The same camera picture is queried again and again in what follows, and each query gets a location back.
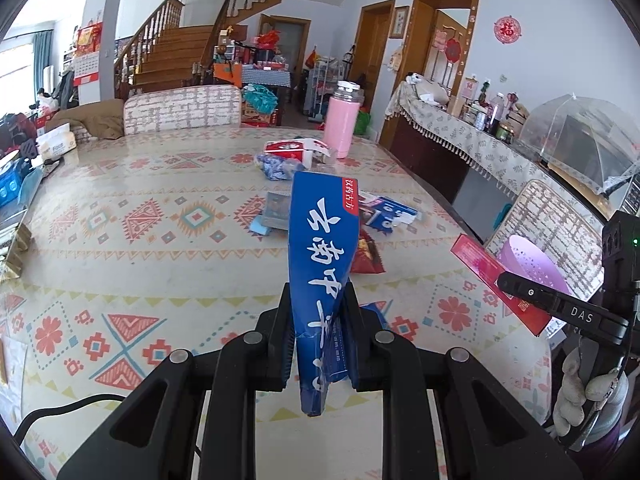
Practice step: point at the patterned chair across table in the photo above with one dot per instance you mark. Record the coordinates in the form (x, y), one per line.
(183, 108)

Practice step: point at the white gloved hand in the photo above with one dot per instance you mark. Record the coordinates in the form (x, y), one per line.
(569, 412)

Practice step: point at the blue toothpaste box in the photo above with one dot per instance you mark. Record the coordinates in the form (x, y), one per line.
(323, 231)

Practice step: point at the red wall calendar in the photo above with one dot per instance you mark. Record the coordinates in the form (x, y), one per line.
(86, 61)

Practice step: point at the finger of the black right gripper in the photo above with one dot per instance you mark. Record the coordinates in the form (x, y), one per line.
(594, 321)

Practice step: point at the sideboard with patterned cloth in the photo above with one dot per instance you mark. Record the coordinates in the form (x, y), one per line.
(486, 155)

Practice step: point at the pink thermos bottle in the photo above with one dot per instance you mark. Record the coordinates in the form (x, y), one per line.
(341, 116)

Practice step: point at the wooden staircase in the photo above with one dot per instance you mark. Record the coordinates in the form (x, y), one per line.
(163, 54)

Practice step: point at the red white KFC box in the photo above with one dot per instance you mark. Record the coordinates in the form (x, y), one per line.
(304, 150)

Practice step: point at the blue white package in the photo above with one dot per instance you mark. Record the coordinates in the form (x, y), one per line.
(382, 213)

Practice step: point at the blue Vinda tissue wrapper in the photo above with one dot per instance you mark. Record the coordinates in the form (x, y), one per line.
(277, 168)

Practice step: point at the white tissue box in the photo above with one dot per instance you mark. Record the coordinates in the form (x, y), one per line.
(56, 143)

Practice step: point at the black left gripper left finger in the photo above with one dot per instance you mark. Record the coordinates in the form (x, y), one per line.
(193, 417)

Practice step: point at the light blue small box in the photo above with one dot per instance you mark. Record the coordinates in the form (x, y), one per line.
(258, 228)

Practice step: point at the brown cushion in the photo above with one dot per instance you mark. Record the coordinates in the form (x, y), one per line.
(103, 120)

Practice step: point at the grey silver small box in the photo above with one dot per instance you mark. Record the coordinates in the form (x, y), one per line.
(276, 211)

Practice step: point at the clear mesh food cover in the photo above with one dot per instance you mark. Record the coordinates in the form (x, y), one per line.
(592, 140)

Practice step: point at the blue box at left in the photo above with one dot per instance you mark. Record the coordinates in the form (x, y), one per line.
(11, 179)

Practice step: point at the red plastic wrapper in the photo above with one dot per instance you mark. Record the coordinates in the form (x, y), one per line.
(366, 260)

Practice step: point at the purple plastic basket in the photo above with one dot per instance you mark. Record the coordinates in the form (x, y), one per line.
(520, 256)

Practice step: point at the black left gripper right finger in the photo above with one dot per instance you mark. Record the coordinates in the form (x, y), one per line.
(444, 414)

